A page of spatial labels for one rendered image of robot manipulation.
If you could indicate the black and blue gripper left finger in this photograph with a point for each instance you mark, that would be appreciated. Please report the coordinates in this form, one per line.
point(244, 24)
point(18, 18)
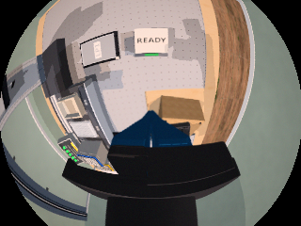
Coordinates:
point(136, 134)

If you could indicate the white ready button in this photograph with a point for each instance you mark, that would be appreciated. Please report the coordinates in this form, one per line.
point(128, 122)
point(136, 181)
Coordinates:
point(151, 42)

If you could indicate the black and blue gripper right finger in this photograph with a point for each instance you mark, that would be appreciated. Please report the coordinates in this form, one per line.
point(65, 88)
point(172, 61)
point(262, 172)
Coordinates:
point(164, 134)

